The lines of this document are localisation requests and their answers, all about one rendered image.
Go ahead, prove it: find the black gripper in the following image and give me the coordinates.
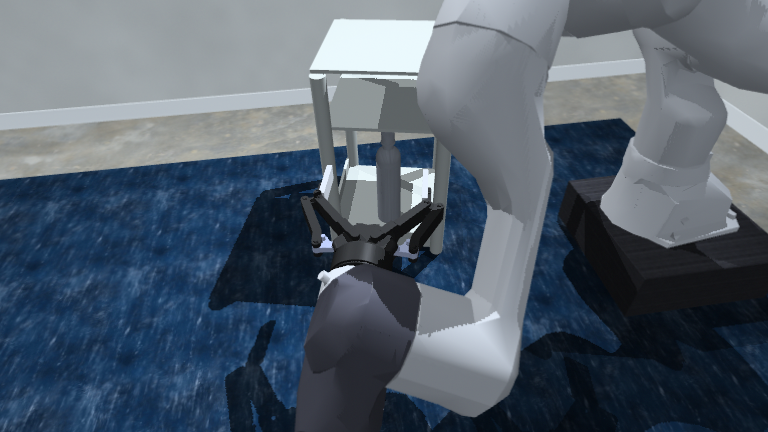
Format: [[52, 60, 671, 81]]
[[300, 165, 444, 271]]

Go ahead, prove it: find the white open shelving unit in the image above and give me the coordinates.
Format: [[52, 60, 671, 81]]
[[309, 19, 451, 254]]

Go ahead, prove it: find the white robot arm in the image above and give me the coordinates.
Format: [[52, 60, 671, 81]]
[[295, 0, 768, 432]]

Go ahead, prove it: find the grey bottle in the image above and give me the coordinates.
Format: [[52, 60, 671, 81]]
[[376, 132, 401, 223]]

